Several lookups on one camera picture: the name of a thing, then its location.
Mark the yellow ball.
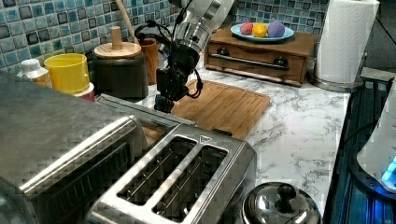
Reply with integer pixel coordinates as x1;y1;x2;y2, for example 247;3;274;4
252;22;267;38

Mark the light blue plate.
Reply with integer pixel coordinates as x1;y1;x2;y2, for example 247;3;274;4
231;23;294;42

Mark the purple ball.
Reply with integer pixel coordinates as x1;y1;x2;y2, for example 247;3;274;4
268;21;285;38

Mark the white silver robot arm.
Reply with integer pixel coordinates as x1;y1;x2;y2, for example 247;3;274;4
154;0;239;113

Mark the steel paper towel holder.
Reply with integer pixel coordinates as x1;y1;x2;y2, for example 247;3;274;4
306;51;368;93

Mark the silver toaster oven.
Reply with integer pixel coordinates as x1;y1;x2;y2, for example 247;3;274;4
0;73;148;224

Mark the wooden spoon handle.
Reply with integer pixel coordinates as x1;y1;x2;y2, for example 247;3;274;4
115;0;140;45

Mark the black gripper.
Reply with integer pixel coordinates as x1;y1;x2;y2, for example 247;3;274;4
154;43;200;113

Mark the black canister with wooden lid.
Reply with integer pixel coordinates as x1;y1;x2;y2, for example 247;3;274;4
93;26;149;99

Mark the white paper towel roll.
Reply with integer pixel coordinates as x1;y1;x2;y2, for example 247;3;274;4
316;0;380;84

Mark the white capped bottle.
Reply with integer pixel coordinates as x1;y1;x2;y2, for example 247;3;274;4
18;59;52;88

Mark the silver two-slot toaster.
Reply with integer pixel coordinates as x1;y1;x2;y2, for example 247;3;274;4
84;124;257;224

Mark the steel pot lid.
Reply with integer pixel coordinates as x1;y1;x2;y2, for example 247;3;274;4
240;182;322;224

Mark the yellow plastic cup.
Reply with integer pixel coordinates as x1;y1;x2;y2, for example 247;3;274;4
44;53;90;94

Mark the brown wooden utensil cup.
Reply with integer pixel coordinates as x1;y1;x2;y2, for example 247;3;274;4
139;39;159;85

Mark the wooden cutting board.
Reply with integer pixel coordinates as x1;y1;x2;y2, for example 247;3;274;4
142;78;272;146

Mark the wooden drawer box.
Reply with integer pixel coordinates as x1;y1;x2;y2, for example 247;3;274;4
204;28;318;87

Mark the red white container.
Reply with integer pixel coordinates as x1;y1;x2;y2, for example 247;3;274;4
75;83;94;102

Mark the pink ball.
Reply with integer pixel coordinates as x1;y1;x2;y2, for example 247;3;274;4
240;22;254;35

